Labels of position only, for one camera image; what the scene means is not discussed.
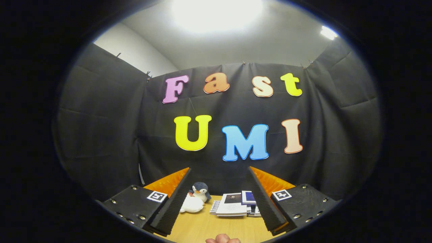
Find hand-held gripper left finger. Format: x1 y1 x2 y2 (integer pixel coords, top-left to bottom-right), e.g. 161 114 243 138
101 167 192 236

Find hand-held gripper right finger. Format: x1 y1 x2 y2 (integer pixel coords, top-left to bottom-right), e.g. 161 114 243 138
247 166 340 236

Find blue cover book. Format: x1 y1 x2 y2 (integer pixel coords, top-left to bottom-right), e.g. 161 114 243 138
241 191 257 205

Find white book with portrait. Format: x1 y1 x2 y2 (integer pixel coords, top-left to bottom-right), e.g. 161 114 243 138
216 193 252 217

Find penguin plush toy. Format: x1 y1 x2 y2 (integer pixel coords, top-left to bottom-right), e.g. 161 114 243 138
188 182 212 204

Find small ceiling lamp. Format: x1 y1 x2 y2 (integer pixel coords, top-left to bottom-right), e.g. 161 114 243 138
320 26 339 40

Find large ceiling lamp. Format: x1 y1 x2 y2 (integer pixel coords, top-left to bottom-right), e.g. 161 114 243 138
171 0 264 32

